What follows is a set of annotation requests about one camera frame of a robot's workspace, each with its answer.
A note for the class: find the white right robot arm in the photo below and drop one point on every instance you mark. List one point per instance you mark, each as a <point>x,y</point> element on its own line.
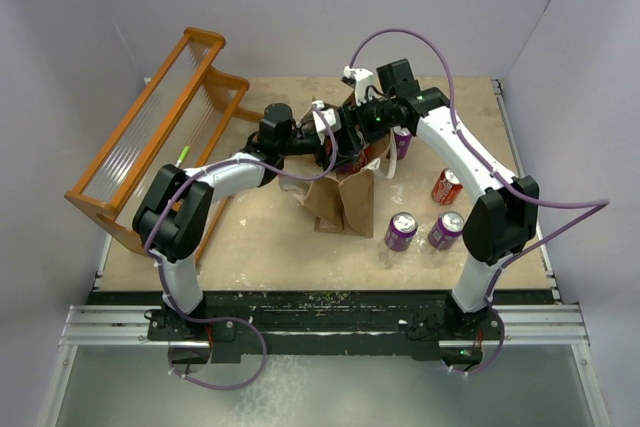
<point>500,223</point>

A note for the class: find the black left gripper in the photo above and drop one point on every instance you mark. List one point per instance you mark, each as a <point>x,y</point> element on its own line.
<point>320,156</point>

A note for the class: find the purple soda can front left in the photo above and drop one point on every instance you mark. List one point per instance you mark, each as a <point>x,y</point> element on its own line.
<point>401,230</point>

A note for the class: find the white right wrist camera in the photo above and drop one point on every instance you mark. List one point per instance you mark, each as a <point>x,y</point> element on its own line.
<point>360,80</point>

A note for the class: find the red cola can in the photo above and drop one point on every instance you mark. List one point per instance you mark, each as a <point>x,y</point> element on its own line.
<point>447,188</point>
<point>364,158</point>

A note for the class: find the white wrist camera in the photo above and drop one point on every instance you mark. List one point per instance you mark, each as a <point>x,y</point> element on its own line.
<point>325,118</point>
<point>360,80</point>

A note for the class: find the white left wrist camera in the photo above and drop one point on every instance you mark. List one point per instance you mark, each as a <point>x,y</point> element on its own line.
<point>325,118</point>

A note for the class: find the aluminium front rail frame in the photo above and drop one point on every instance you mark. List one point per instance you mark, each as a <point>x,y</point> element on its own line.
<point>539,373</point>

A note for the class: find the orange wooden framed tray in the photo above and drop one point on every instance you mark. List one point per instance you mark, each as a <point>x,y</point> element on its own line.
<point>187,102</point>

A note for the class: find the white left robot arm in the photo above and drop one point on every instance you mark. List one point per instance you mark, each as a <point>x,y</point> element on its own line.
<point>172,216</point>

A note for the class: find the green marker pen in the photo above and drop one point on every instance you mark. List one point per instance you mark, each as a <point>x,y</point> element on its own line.
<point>183,155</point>

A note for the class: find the purple soda can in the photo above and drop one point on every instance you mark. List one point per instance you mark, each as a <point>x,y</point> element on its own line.
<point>402,137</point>
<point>401,230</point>
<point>446,230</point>

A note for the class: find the brown canvas tote bag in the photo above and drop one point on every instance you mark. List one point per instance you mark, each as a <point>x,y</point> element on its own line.
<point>343,203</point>

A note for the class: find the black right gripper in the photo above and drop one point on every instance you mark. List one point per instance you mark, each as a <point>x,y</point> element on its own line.
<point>352,115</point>

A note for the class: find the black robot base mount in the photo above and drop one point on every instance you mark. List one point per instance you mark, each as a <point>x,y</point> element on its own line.
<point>420,325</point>

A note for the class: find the purple soda can front right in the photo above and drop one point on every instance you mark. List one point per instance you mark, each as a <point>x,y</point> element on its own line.
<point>446,230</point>

